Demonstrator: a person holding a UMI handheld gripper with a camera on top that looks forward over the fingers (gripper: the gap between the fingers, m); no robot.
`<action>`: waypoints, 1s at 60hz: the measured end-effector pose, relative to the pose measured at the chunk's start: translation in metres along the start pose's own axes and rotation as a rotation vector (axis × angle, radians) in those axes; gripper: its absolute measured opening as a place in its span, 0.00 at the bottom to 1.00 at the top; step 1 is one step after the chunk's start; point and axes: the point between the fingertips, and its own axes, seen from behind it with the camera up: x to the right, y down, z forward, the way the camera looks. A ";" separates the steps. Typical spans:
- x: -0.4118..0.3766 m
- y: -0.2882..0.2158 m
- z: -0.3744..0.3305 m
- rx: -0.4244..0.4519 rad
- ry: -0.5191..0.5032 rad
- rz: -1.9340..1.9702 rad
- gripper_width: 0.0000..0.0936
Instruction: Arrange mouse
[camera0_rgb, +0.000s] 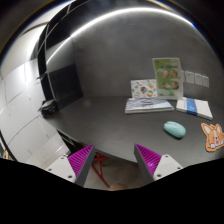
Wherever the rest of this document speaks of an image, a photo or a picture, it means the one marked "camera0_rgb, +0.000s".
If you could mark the white book with blue band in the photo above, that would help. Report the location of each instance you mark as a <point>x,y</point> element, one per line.
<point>194,107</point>

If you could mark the red stool frame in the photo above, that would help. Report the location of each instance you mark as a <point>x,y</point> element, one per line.
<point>97,167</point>

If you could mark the orange corgi mouse pad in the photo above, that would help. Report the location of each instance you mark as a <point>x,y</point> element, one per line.
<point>214,136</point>

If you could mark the grey magazine lying flat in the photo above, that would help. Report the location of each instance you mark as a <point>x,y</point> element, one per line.
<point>145,105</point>

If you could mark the black device on table corner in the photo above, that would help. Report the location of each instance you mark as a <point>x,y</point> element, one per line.
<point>48,108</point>

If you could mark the teal computer mouse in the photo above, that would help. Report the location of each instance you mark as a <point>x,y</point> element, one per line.
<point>175,129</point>

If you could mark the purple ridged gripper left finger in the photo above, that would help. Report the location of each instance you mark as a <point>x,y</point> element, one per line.
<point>74,168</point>

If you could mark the white wall socket panels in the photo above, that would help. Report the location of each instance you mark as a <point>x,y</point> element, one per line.
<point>191,78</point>

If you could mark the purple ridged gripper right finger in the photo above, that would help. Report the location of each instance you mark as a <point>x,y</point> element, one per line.
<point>154,166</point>

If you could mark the small white illustrated card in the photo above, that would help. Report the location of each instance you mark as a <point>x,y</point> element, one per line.
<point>143,88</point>

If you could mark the green upright poster card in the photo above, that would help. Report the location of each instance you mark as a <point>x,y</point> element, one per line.
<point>168,74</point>

